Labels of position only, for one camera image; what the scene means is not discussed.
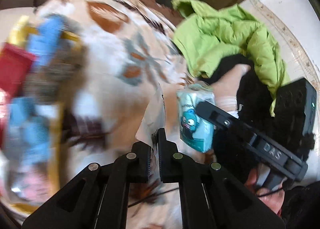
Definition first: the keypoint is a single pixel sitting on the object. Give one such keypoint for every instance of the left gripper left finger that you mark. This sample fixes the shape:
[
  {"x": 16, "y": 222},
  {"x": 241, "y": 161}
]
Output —
[{"x": 141, "y": 166}]

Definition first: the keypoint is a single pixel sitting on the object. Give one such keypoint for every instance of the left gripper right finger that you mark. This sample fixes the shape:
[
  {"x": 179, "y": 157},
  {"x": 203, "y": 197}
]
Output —
[{"x": 166, "y": 150}]

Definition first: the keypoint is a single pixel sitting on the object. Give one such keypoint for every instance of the white teal wet wipe packet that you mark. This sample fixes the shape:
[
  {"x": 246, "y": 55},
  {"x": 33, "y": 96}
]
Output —
[{"x": 153, "y": 121}]

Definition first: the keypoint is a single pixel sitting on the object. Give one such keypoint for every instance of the teal cartoon tissue pack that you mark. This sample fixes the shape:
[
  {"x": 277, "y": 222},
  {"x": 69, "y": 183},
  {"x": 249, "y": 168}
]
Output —
[{"x": 195, "y": 131}]

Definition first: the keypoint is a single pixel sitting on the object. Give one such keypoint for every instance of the blue knitted towel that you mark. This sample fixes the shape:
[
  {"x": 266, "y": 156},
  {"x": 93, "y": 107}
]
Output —
[{"x": 45, "y": 43}]

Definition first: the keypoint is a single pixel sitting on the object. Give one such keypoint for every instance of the red foil snack packet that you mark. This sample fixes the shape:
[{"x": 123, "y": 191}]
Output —
[{"x": 15, "y": 65}]

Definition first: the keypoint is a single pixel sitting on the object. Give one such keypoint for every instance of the black garment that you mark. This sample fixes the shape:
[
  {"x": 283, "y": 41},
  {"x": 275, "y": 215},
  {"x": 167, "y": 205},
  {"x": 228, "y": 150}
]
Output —
[{"x": 250, "y": 93}]

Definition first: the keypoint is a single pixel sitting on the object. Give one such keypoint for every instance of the cream sock foot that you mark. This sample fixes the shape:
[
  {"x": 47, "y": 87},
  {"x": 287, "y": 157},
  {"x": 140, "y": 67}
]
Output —
[{"x": 226, "y": 88}]

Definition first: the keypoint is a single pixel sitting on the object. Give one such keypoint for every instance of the floral plush blanket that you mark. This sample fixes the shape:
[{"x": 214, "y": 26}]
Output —
[{"x": 127, "y": 55}]

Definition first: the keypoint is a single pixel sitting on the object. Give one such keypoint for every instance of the flat blue microfiber cloth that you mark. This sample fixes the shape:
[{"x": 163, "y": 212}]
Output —
[{"x": 27, "y": 136}]

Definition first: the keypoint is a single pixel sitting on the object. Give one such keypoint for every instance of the lime green jacket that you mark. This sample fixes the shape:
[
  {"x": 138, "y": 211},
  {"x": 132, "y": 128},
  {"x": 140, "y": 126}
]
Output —
[{"x": 205, "y": 36}]

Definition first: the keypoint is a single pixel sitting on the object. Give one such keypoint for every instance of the gold rimmed white box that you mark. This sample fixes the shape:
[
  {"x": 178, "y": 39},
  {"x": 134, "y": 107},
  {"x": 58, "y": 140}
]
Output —
[{"x": 25, "y": 188}]

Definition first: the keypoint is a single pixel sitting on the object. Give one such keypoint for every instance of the yellow sponge cloth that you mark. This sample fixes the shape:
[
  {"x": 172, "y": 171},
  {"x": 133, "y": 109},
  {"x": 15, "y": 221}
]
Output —
[{"x": 18, "y": 35}]

